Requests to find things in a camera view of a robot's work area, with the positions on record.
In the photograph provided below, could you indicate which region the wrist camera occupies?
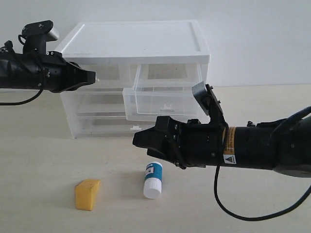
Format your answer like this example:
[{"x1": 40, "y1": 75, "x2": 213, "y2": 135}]
[
  {"x1": 192, "y1": 82, "x2": 225, "y2": 124},
  {"x1": 18, "y1": 20, "x2": 59, "y2": 55}
]

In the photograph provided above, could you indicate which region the blue white glue stick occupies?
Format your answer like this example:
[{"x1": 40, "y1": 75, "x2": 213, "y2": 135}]
[{"x1": 143, "y1": 161, "x2": 163, "y2": 199}]

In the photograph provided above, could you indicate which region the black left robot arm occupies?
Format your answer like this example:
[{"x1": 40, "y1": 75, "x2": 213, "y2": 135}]
[{"x1": 0, "y1": 51, "x2": 96, "y2": 93}]

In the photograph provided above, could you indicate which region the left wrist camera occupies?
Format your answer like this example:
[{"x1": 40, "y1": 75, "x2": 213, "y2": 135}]
[{"x1": 18, "y1": 20, "x2": 59, "y2": 55}]

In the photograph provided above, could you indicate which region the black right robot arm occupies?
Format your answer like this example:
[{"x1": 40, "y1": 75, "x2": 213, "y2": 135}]
[{"x1": 133, "y1": 108, "x2": 311, "y2": 177}]

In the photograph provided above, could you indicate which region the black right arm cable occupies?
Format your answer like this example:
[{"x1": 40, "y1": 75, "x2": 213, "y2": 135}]
[{"x1": 213, "y1": 106, "x2": 311, "y2": 221}]

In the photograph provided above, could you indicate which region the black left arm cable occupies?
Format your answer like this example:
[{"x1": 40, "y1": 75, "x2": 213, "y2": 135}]
[{"x1": 0, "y1": 41, "x2": 44, "y2": 106}]

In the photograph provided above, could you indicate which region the white plastic drawer cabinet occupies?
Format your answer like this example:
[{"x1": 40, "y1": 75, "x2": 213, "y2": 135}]
[{"x1": 56, "y1": 20, "x2": 210, "y2": 132}]

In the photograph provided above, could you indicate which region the clear bottom wide drawer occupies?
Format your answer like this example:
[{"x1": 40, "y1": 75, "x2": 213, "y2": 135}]
[{"x1": 70, "y1": 117, "x2": 154, "y2": 138}]

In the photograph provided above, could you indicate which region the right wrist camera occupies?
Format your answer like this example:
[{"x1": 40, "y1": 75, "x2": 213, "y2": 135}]
[{"x1": 192, "y1": 82, "x2": 225, "y2": 124}]

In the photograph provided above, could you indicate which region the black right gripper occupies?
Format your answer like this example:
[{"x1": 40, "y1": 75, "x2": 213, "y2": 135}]
[{"x1": 132, "y1": 116, "x2": 228, "y2": 169}]

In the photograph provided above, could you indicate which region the clear middle wide drawer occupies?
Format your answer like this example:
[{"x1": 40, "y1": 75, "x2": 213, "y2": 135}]
[{"x1": 61, "y1": 91, "x2": 125, "y2": 114}]

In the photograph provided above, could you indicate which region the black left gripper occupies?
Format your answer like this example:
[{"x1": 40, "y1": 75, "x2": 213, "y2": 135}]
[{"x1": 40, "y1": 51, "x2": 96, "y2": 93}]

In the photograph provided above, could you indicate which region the clear wide drawer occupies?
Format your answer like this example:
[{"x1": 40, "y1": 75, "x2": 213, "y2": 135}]
[
  {"x1": 61, "y1": 91, "x2": 125, "y2": 114},
  {"x1": 70, "y1": 117, "x2": 154, "y2": 138}
]

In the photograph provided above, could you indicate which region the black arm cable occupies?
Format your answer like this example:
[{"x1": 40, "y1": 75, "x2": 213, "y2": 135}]
[
  {"x1": 213, "y1": 106, "x2": 311, "y2": 221},
  {"x1": 0, "y1": 41, "x2": 44, "y2": 106}
]

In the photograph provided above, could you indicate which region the yellow cheese wedge block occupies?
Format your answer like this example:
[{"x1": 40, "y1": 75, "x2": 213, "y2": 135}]
[{"x1": 74, "y1": 179, "x2": 101, "y2": 211}]

